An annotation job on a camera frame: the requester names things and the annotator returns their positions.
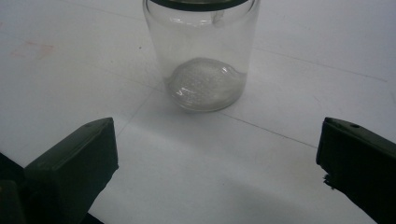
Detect round metal jar lid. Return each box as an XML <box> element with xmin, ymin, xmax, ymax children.
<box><xmin>148</xmin><ymin>0</ymin><xmax>250</xmax><ymax>12</ymax></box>

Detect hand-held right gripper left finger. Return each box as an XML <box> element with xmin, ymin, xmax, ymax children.
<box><xmin>22</xmin><ymin>117</ymin><xmax>120</xmax><ymax>224</ymax></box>

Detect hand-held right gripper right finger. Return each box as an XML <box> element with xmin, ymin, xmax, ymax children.
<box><xmin>316</xmin><ymin>117</ymin><xmax>396</xmax><ymax>224</ymax></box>

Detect clear glass jar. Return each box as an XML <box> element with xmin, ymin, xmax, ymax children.
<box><xmin>142</xmin><ymin>0</ymin><xmax>261</xmax><ymax>113</ymax></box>

